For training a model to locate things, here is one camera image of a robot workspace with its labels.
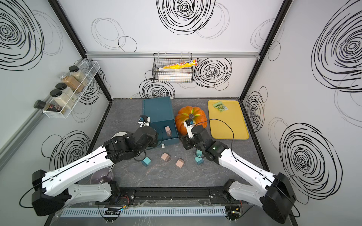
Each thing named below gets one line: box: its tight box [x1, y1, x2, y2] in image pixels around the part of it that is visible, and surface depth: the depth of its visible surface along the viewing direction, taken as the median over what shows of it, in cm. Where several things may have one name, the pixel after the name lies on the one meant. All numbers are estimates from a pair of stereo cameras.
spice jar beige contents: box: [55, 82, 79, 103], surface depth 70 cm
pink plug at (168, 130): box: [164, 125, 172, 138], surface depth 81 cm
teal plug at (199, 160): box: [194, 156, 205, 166], surface depth 86 cm
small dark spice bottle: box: [33, 99, 47, 110], surface depth 61 cm
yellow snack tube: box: [156, 58, 199, 70], surface depth 89 cm
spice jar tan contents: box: [68, 65, 89, 87], surface depth 77 cm
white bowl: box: [111, 131, 128, 139], surface depth 96 cm
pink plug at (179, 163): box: [175, 158, 185, 169], surface depth 86 cm
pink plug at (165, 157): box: [160, 152, 171, 162], surface depth 88 cm
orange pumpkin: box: [175, 105, 208, 136], surface depth 96 cm
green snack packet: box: [213, 101, 229, 113], surface depth 118 cm
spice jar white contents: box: [49, 88, 75, 110], surface depth 67 cm
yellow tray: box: [207, 99, 250, 140], surface depth 109 cm
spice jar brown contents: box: [58, 72, 85, 94], surface depth 74 cm
